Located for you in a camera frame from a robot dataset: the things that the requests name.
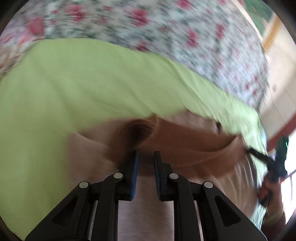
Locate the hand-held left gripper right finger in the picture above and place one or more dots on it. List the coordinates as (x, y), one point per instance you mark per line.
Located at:
(157, 172)

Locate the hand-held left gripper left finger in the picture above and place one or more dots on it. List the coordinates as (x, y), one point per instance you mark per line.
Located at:
(134, 172)

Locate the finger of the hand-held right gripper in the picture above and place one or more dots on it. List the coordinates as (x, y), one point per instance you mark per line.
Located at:
(258, 155)

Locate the brown knitted garment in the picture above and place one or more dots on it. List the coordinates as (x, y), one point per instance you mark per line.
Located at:
(185, 148)

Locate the person's right forearm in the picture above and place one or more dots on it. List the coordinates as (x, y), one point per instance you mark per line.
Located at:
(275, 220)

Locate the person's right hand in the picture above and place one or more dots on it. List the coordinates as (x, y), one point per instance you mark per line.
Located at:
(269, 188)

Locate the light green sheet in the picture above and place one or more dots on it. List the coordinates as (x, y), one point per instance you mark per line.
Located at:
(76, 92)

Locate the floral bed sheet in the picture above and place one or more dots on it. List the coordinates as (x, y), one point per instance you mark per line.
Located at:
(185, 41)

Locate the green floor mat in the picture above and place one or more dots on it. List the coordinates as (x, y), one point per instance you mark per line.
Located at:
(257, 10)

